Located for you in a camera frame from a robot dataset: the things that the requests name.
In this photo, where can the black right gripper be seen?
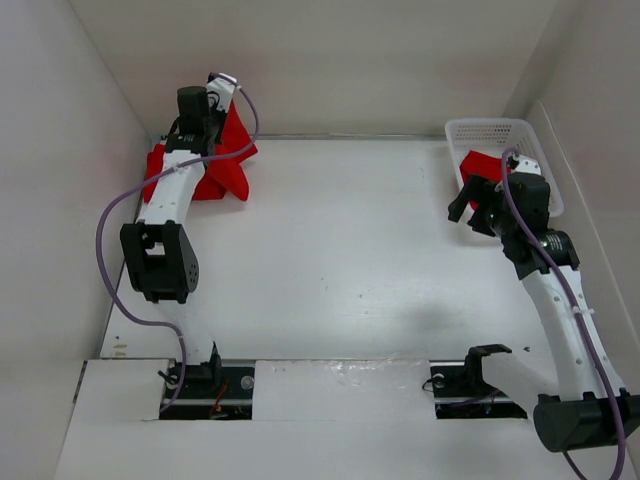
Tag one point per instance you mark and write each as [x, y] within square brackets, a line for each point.
[485, 190]

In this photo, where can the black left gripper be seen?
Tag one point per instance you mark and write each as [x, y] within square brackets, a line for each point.
[220, 114]

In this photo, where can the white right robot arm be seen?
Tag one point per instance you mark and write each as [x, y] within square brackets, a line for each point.
[587, 404]

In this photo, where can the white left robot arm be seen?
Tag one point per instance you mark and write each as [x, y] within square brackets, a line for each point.
[160, 260]

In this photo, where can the red t-shirts in basket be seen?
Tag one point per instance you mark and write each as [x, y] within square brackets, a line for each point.
[479, 164]

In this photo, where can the folded red t-shirt stack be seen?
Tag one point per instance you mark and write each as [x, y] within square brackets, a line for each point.
[208, 188]

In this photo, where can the white plastic basket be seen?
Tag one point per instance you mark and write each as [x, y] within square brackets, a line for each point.
[491, 136]

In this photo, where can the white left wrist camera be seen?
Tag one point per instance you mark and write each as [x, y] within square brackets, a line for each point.
[220, 89]

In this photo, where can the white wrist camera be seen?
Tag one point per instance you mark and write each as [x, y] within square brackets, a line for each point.
[220, 89]
[523, 164]

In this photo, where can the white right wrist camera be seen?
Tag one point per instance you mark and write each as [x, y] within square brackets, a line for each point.
[523, 164]

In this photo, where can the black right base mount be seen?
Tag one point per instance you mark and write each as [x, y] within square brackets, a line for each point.
[460, 392]

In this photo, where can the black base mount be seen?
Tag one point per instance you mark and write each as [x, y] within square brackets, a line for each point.
[226, 395]
[460, 392]

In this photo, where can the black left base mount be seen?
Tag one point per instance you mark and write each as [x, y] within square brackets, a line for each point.
[226, 395]

